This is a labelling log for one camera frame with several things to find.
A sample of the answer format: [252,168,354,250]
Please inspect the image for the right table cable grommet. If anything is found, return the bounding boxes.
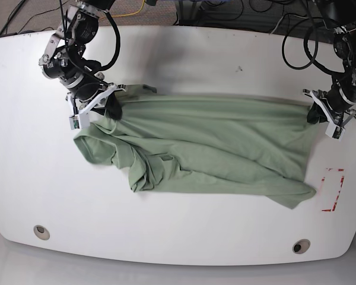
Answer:
[292,239,311,255]

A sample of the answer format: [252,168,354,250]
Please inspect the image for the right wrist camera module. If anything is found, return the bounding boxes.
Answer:
[69,113,90,130]

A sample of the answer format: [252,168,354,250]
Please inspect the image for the table cable grommet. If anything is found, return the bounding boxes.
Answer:
[33,225,50,240]
[292,239,311,255]

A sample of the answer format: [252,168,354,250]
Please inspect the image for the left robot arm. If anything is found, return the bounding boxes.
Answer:
[300,1,356,127]

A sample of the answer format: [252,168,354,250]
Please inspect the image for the green polo t-shirt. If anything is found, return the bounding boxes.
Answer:
[74,85,317,209]

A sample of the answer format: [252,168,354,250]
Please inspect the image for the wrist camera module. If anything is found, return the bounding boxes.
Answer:
[69,113,90,130]
[325,122,345,141]

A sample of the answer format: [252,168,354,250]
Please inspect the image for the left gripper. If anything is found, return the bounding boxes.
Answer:
[303,88,356,127]

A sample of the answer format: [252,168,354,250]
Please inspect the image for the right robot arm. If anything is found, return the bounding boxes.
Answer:
[39,1,122,128]

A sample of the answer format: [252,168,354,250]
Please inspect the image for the white cable on floor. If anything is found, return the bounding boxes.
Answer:
[269,14,291,36]

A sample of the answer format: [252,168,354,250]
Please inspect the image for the red tape rectangle marking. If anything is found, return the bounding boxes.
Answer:
[319,168,345,213]

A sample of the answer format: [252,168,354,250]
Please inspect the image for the left table cable grommet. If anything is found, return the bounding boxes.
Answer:
[33,225,50,240]

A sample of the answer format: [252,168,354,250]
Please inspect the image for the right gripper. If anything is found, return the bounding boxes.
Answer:
[66,84,126,121]

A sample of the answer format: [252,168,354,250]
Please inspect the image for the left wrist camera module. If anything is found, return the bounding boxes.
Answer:
[325,122,345,141]

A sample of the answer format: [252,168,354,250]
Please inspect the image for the yellow cable on floor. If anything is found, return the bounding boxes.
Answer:
[109,0,145,18]

